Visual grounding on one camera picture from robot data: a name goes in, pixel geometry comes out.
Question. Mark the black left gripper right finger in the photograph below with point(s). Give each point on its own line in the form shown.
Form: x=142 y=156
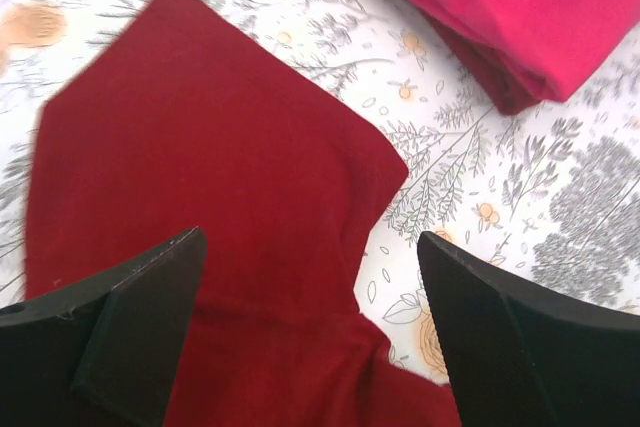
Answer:
x=519 y=354

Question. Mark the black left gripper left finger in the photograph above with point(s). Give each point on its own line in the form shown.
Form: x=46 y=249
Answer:
x=103 y=351

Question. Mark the floral patterned table mat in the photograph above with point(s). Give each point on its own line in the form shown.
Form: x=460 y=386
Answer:
x=551 y=194

